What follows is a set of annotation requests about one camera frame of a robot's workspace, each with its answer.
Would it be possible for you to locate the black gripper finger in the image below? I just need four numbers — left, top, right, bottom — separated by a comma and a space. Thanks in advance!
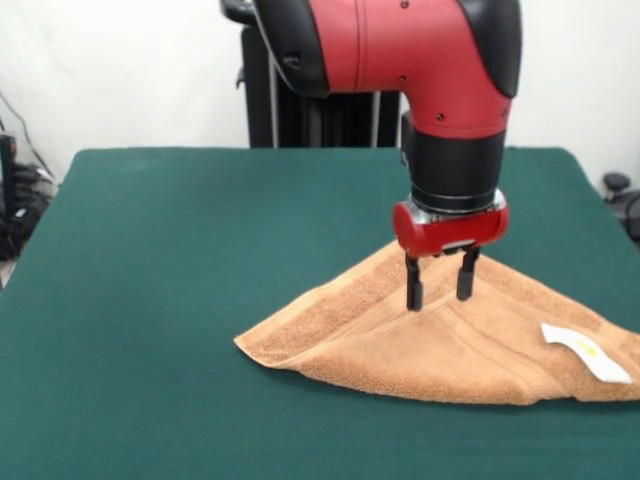
455, 246, 483, 303
402, 252, 426, 313

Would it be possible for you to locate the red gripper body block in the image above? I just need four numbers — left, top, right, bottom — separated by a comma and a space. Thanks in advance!
392, 192, 512, 259

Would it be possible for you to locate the tan terry towel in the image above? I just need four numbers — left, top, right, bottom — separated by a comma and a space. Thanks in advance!
233, 242, 640, 405

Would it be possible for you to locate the office chair base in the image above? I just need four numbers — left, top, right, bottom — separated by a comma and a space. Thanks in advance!
602, 172, 640, 244

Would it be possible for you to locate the dark green table cloth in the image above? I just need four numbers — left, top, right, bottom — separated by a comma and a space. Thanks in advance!
0, 146, 640, 480

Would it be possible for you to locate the black equipment pile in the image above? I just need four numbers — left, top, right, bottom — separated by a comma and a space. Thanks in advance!
0, 132, 55, 261

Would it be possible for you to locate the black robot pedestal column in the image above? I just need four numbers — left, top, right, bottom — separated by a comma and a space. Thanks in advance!
235, 24, 404, 149

